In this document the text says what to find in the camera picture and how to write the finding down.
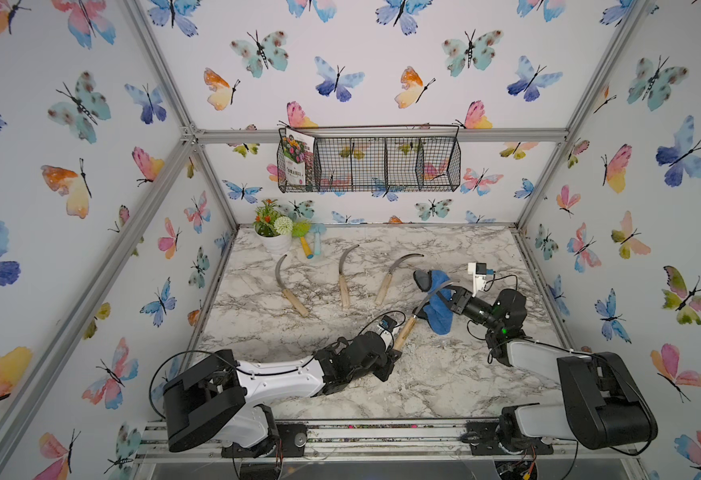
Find colourful booklet in basket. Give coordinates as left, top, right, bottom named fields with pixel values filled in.
left=280, top=128, right=314, bottom=189

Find aluminium front rail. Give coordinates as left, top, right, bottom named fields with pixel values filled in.
left=127, top=418, right=634, bottom=464

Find light blue toy tool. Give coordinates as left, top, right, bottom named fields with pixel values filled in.
left=310, top=223, right=326, bottom=256

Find black wire basket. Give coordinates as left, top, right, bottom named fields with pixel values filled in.
left=276, top=124, right=462, bottom=194

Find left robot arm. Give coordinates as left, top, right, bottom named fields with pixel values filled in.
left=162, top=330, right=403, bottom=455

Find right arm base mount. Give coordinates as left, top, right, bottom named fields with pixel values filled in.
left=460, top=406, right=554, bottom=456

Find sickle wooden handle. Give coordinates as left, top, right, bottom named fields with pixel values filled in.
left=274, top=254, right=310, bottom=317
left=375, top=253, right=425, bottom=306
left=391, top=280, right=463, bottom=353
left=338, top=244, right=360, bottom=309

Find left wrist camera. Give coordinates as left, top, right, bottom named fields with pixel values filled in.
left=374, top=314, right=401, bottom=347

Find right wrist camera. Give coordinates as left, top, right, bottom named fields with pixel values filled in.
left=468, top=262, right=495, bottom=296

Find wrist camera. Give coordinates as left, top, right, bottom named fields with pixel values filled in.
left=374, top=314, right=401, bottom=347
left=468, top=262, right=495, bottom=296

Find green yellow toy brush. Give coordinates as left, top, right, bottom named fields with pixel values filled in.
left=292, top=221, right=314, bottom=259

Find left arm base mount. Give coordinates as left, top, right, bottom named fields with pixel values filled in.
left=216, top=405, right=308, bottom=458

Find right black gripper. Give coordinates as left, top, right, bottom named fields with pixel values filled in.
left=435, top=284, right=504, bottom=338

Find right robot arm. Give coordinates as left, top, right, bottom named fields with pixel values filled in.
left=414, top=270, right=659, bottom=451

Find blue rag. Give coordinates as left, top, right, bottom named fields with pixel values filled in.
left=418, top=270, right=454, bottom=335

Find potted artificial plant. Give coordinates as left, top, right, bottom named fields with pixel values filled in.
left=252, top=199, right=294, bottom=257

